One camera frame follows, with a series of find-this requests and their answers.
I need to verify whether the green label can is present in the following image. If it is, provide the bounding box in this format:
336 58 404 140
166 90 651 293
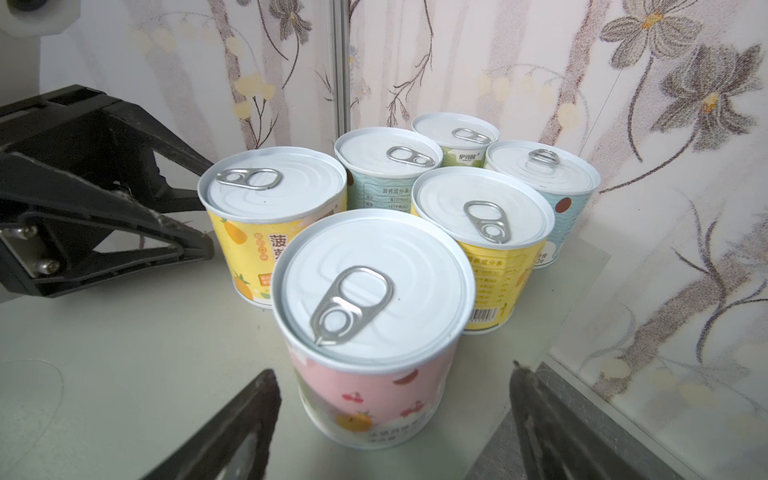
411 112 500 168

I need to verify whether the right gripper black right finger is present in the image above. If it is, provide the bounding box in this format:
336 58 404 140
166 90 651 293
509 362 641 479

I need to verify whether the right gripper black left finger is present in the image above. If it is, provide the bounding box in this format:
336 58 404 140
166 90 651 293
145 369 282 479

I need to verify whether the teal brown label can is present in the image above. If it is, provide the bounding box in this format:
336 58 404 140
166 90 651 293
485 140 601 269

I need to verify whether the pink can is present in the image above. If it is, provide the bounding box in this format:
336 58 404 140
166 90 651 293
272 209 476 450

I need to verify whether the grey metal counter cabinet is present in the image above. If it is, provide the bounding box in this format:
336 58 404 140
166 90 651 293
1 239 609 479

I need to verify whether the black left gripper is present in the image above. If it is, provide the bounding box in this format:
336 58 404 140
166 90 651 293
1 85 215 298

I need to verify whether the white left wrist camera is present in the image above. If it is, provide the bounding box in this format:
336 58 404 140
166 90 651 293
1 0 81 39

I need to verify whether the yellow label can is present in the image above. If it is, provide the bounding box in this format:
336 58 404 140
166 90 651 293
411 167 555 335

